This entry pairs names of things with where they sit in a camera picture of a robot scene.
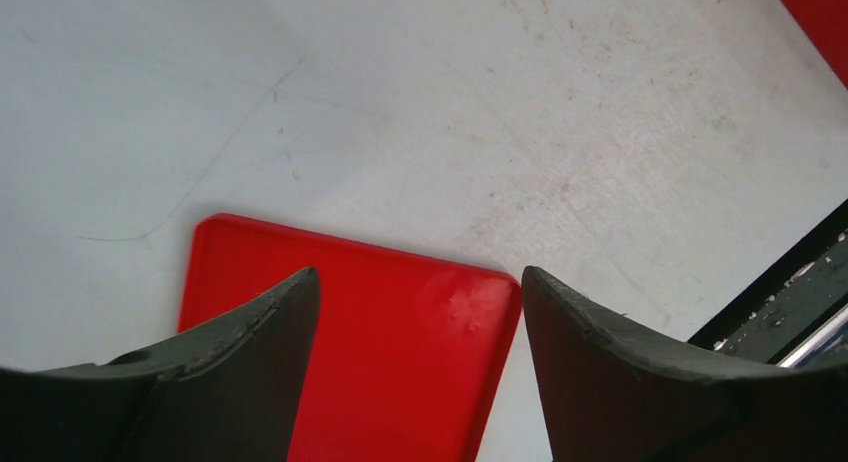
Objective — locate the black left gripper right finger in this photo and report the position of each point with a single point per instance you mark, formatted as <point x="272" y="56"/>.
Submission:
<point x="612" y="389"/>

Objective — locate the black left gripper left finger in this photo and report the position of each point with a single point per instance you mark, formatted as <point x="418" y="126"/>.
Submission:
<point x="226" y="390"/>

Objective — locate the red chocolate box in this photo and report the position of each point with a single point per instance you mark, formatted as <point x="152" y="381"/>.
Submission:
<point x="825" y="24"/>

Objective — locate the red box lid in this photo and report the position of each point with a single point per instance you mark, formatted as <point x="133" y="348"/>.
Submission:
<point x="409" y="349"/>

